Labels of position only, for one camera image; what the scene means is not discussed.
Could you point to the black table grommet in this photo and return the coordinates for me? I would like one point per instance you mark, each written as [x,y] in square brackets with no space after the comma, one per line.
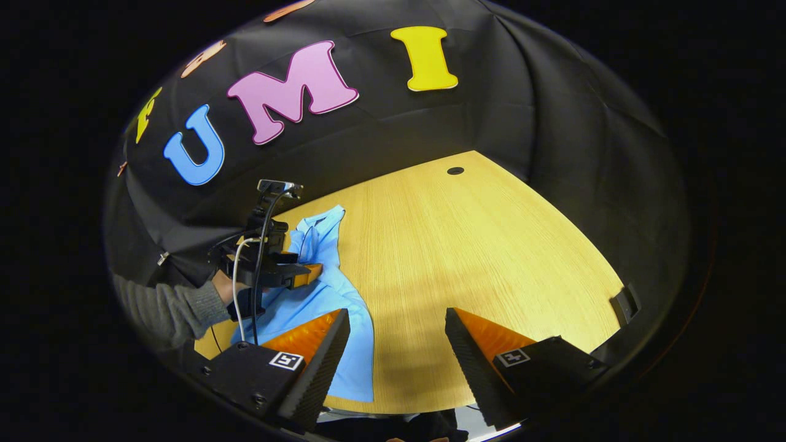
[455,170]

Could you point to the light blue T-shirt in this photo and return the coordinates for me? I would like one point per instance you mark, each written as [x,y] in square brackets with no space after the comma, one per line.
[331,294]

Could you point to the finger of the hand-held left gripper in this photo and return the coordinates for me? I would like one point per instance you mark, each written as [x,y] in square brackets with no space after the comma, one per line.
[307,275]

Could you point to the black backdrop cloth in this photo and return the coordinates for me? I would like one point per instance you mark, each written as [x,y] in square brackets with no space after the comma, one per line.
[491,92]

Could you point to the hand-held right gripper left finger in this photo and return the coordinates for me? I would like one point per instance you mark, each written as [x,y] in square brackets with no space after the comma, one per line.
[319,368]

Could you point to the white backdrop clip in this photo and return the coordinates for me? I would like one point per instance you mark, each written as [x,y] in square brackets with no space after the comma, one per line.
[163,258]

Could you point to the black table edge bracket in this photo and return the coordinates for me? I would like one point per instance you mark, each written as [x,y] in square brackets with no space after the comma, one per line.
[625,304]

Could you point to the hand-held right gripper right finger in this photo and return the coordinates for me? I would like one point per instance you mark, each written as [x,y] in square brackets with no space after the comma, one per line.
[473,368]

